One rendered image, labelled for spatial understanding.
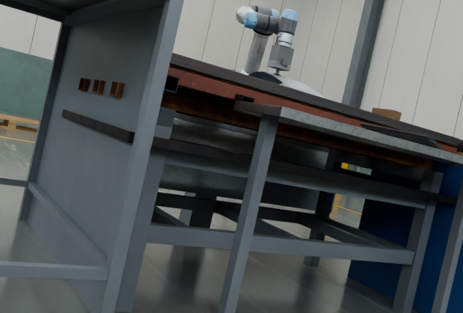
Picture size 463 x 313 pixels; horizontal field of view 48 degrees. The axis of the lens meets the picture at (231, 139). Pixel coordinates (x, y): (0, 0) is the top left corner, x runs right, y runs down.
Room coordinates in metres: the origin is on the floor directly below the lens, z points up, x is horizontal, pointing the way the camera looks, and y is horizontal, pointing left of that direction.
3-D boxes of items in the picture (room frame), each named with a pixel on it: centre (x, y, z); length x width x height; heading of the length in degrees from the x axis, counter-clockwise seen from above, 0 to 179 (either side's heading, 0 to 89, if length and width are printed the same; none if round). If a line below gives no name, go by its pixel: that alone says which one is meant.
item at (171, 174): (2.84, -0.13, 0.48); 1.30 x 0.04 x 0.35; 122
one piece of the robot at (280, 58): (2.39, -0.14, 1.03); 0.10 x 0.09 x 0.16; 32
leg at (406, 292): (2.45, -0.96, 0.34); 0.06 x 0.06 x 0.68; 32
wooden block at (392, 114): (2.40, -0.66, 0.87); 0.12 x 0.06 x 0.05; 37
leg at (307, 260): (3.02, -0.61, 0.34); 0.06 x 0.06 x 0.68; 32
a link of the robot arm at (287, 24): (2.40, -0.14, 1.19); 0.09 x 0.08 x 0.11; 11
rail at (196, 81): (2.09, -0.35, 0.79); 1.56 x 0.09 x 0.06; 122
